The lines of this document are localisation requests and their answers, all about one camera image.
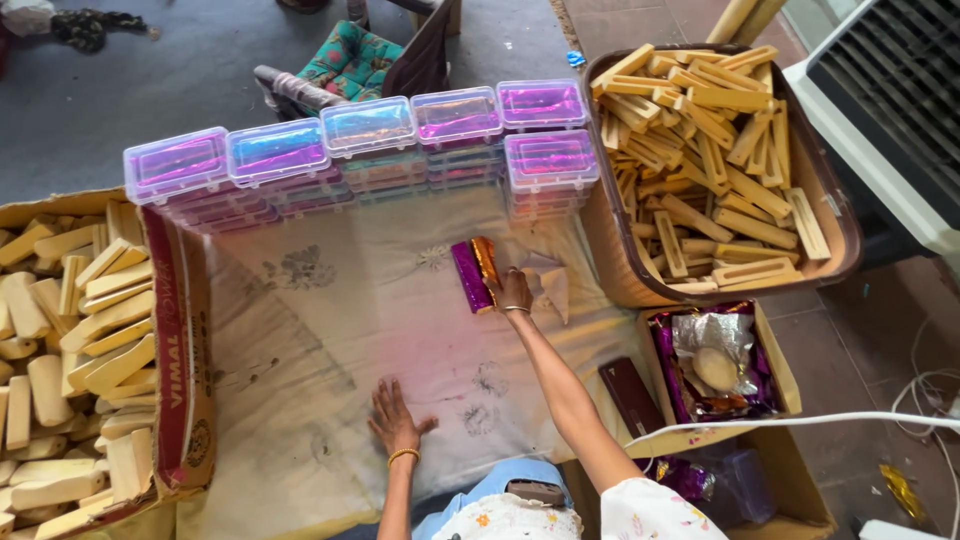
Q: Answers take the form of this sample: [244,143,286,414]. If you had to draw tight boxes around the purple foil roll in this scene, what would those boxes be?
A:
[450,240,496,315]

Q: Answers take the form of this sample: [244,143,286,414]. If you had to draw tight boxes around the white air cooler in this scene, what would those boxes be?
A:
[782,0,960,260]

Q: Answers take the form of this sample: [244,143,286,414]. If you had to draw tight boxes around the white embroidered cloth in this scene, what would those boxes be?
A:
[174,183,654,540]

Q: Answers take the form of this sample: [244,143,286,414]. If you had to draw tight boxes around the gold foil scrap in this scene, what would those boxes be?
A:
[879,462,928,524]

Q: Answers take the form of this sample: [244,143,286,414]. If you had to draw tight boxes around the brown suitcase of wooden pieces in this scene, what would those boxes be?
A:
[579,42,864,310]

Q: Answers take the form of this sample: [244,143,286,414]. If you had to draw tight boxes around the small carton of foil wrappers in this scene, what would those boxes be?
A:
[636,299,803,441]

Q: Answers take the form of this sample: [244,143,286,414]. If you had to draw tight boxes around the chair with floral cushion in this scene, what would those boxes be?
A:
[253,0,463,121]

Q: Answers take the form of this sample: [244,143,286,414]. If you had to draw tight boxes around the dark brown rectangular case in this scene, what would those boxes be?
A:
[597,356,667,440]

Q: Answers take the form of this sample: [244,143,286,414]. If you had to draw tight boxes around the person's white floral shirt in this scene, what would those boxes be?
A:
[431,477,730,540]

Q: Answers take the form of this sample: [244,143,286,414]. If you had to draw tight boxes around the large carton of wooden blocks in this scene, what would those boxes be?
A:
[0,186,219,540]

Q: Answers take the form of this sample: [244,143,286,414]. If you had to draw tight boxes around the white cable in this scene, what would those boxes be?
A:
[622,318,960,540]

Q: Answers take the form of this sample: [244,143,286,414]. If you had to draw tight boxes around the stacks of clear plastic boxes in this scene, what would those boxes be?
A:
[122,78,602,236]

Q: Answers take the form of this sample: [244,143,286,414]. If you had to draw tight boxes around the open carton with plastic bags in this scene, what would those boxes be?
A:
[561,426,838,540]

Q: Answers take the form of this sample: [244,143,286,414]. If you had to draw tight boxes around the white plug adapter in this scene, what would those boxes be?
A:
[858,519,948,540]

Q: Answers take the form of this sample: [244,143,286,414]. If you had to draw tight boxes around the white bag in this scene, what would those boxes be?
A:
[0,0,57,39]

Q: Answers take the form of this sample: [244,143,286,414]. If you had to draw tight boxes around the black patterned cloth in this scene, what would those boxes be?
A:
[49,7,151,55]

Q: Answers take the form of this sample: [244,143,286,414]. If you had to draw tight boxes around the brown phone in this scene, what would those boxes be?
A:
[505,478,568,509]

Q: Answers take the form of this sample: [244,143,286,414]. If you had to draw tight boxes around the person's left hand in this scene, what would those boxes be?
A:
[366,377,441,459]

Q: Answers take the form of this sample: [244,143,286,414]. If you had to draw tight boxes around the gold foil roll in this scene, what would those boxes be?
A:
[469,235,502,309]

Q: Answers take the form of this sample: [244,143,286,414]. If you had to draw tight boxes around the person's right hand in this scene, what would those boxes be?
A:
[483,267,535,312]

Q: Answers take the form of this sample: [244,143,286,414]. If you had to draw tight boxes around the wooden planks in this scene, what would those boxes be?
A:
[705,0,790,48]

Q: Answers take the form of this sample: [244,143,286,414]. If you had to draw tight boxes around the white crumpled paper piece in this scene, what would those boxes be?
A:
[517,252,571,325]

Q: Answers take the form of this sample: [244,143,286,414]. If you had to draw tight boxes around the person's blue jeans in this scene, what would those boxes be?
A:
[410,457,575,540]

